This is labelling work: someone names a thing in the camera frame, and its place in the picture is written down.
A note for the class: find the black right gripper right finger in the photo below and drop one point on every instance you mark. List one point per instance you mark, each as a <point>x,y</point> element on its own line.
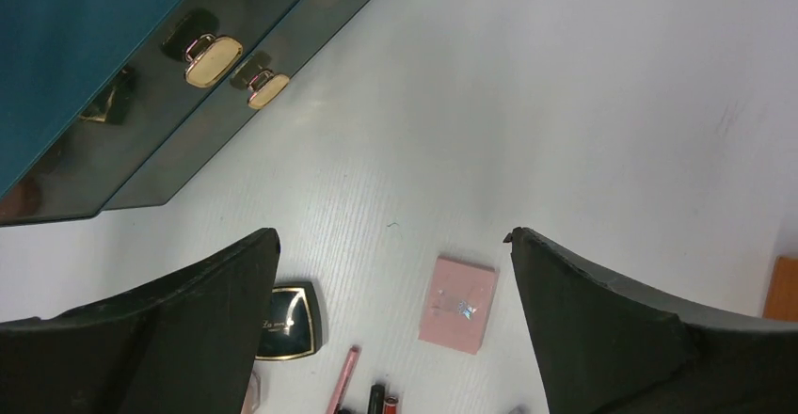
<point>607,343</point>

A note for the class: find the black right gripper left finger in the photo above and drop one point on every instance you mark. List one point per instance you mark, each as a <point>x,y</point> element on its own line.
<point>183,343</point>

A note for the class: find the pink square palette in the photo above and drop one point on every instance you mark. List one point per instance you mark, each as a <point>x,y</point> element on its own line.
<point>458,305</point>

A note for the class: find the pink lip pencil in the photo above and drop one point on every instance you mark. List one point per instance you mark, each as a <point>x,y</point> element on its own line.
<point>336,399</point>

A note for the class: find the black lipstick tube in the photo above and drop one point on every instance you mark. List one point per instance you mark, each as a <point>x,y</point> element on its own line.
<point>376,399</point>

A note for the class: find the red lipstick tube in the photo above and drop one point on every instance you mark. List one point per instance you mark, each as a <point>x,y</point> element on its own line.
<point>390,405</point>

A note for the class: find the clear smoked drawer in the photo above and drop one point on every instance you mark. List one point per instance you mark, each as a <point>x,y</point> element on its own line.
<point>217,64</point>
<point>80,172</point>

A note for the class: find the black gold compact case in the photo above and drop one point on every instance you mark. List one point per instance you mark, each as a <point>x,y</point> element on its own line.
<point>293,327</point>

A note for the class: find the orange compartment tray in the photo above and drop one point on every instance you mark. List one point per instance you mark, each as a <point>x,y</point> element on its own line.
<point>781,299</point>

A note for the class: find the teal drawer organizer box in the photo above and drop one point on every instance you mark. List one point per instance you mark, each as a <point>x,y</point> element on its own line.
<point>55,57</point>

